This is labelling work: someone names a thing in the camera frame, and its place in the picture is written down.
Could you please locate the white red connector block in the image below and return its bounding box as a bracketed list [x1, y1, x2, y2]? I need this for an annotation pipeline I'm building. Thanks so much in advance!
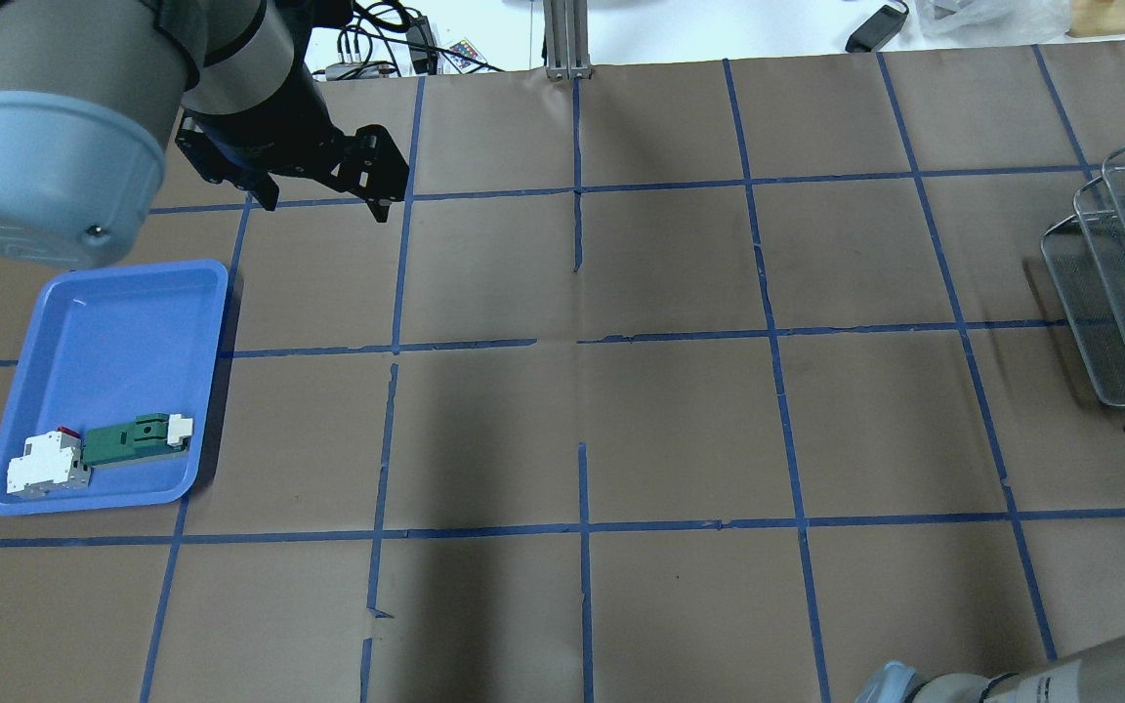
[6, 427, 91, 498]

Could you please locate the blue plastic tray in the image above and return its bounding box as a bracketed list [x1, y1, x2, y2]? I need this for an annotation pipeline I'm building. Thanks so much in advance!
[0, 259, 230, 516]

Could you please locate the aluminium frame post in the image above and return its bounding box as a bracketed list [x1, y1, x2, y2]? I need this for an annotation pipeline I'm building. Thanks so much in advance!
[543, 0, 593, 83]

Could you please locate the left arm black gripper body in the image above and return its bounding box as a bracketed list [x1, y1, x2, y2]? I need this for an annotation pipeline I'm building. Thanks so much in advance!
[176, 58, 341, 188]

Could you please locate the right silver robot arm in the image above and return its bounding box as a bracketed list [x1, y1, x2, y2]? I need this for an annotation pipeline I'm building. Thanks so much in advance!
[856, 636, 1125, 702]

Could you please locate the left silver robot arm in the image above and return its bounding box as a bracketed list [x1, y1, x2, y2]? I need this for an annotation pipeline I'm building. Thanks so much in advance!
[0, 1, 410, 270]

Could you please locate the wooden board stand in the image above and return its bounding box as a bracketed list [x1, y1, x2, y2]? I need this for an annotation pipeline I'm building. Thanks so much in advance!
[1067, 0, 1125, 39]

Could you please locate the black power adapter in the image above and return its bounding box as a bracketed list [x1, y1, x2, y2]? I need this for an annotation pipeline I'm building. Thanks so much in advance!
[844, 1, 910, 54]

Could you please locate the green circuit board part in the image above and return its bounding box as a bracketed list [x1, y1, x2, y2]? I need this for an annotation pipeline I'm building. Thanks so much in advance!
[81, 413, 195, 469]

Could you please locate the clear plastic bag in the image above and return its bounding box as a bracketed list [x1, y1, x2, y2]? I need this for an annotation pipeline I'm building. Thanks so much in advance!
[914, 1, 1072, 45]

